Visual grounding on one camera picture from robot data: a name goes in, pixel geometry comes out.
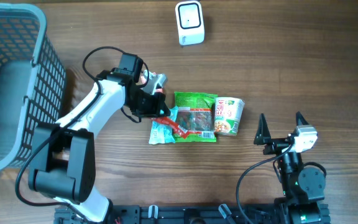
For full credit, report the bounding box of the small red white box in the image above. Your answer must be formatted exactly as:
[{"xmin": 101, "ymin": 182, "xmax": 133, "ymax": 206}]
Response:
[{"xmin": 140, "ymin": 77, "xmax": 163, "ymax": 93}]

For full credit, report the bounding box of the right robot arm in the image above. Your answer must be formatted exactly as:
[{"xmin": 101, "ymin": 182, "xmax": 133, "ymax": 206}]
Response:
[{"xmin": 254, "ymin": 112, "xmax": 326, "ymax": 223}]

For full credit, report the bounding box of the light teal snack packet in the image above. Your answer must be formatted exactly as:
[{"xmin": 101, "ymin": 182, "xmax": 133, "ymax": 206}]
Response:
[{"xmin": 149, "ymin": 106, "xmax": 178, "ymax": 145}]

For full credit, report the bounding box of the instant noodle cup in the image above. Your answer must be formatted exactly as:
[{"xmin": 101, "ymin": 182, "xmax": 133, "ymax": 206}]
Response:
[{"xmin": 214, "ymin": 97, "xmax": 245, "ymax": 136}]

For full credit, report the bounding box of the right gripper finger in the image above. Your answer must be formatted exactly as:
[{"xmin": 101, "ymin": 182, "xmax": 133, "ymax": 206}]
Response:
[
  {"xmin": 296, "ymin": 111, "xmax": 308, "ymax": 126},
  {"xmin": 254, "ymin": 113, "xmax": 272, "ymax": 145}
]

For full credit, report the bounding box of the red snack bar wrapper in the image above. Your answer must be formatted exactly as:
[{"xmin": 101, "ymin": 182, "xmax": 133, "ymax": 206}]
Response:
[{"xmin": 152, "ymin": 117, "xmax": 190, "ymax": 139}]

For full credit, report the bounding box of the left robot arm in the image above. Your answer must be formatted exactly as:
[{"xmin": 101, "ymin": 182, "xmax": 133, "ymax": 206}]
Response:
[{"xmin": 28, "ymin": 68, "xmax": 170, "ymax": 223}]

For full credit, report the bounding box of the white barcode scanner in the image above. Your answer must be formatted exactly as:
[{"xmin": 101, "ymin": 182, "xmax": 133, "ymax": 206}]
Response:
[{"xmin": 175, "ymin": 1, "xmax": 205, "ymax": 46}]

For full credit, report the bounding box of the grey plastic shopping basket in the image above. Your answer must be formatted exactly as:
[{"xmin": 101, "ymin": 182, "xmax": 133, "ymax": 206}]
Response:
[{"xmin": 0, "ymin": 3, "xmax": 67, "ymax": 170}]

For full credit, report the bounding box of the black mounting rail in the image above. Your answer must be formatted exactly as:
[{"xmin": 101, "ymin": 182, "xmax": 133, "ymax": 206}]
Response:
[{"xmin": 53, "ymin": 203, "xmax": 331, "ymax": 224}]

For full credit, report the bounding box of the green gummy candy bag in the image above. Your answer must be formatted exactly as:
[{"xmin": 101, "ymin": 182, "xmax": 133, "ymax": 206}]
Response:
[{"xmin": 173, "ymin": 92, "xmax": 218, "ymax": 142}]

